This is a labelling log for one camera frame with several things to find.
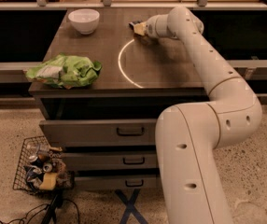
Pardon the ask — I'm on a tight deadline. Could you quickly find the grey drawer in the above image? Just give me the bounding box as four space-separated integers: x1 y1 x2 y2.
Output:
63 152 157 171
75 175 161 190
40 119 156 147

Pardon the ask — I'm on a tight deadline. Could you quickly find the middle grey drawer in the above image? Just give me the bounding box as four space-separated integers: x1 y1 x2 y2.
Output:
63 152 157 171

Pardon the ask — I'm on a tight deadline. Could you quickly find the grey drawer cabinet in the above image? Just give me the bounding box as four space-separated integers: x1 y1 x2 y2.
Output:
30 8 208 178

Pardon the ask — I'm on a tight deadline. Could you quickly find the clear plastic bottle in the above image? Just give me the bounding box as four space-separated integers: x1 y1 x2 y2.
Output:
26 143 49 156

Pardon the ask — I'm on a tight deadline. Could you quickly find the blue tape cross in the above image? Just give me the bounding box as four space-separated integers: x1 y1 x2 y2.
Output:
115 189 148 224

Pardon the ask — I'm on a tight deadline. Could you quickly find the yellow sponge in basket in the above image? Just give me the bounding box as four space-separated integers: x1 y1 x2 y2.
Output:
39 173 57 190

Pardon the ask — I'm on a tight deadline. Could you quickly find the bottom grey drawer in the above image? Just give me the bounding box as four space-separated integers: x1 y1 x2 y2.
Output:
75 175 161 190

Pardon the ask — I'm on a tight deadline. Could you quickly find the crushed can in basket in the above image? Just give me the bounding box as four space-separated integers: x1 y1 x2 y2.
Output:
43 162 52 173

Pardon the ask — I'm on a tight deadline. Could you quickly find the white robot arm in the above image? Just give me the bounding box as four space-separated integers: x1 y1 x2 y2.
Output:
142 6 262 224

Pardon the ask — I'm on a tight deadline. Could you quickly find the white ceramic bowl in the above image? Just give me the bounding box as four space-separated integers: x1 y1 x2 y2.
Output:
68 8 100 35

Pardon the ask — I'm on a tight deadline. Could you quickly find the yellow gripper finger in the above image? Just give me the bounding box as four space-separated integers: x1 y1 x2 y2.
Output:
133 21 147 35

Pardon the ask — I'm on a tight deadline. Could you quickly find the black wire basket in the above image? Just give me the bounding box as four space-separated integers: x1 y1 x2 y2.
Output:
13 136 74 194

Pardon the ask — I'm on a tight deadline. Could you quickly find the top grey drawer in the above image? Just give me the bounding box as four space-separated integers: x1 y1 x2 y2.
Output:
40 119 156 147

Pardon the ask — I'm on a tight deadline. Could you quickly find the black floor cable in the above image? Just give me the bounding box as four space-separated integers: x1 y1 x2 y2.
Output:
0 197 81 224

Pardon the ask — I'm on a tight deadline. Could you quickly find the green rice chip bag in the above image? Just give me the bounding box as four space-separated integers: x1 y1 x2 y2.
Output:
26 54 102 89

